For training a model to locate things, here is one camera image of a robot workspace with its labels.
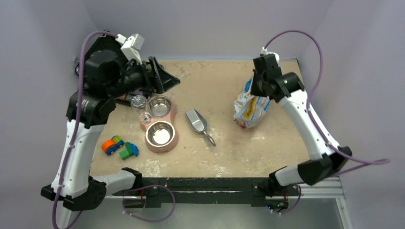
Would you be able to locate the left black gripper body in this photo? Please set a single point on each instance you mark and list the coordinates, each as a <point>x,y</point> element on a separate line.
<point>137,78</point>

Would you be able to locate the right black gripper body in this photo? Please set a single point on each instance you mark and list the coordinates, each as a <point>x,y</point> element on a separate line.
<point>257,87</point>

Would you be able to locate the pet food bag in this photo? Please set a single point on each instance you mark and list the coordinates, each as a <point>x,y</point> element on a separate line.
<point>249,110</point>

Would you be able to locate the metal food scoop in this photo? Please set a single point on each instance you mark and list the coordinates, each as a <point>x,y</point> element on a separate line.
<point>199,124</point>

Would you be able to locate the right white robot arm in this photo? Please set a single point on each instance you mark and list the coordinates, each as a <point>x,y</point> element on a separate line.
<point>326,155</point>

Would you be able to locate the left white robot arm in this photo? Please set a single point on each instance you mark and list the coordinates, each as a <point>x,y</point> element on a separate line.
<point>88,112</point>

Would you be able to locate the pink double pet bowl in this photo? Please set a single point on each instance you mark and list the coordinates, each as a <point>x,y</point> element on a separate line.
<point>161,135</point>

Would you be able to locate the clear water bottle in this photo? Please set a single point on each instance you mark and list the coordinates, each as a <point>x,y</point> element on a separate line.
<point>139,103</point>

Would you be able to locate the black poker chip case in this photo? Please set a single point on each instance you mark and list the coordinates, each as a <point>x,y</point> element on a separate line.
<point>95,50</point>

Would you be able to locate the green blue toy block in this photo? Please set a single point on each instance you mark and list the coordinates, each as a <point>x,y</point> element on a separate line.
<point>129,151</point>

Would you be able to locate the orange blue toy car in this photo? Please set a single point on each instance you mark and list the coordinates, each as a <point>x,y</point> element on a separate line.
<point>111,146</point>

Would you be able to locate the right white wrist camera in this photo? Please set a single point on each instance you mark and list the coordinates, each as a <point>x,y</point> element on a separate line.
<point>264,51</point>

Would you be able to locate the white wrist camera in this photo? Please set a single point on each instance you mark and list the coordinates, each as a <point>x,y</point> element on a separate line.
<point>130,46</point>
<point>264,51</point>

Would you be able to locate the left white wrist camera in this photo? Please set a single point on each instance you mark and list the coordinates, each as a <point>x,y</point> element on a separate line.
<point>130,46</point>

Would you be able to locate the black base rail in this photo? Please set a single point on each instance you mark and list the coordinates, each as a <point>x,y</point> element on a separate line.
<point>254,191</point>

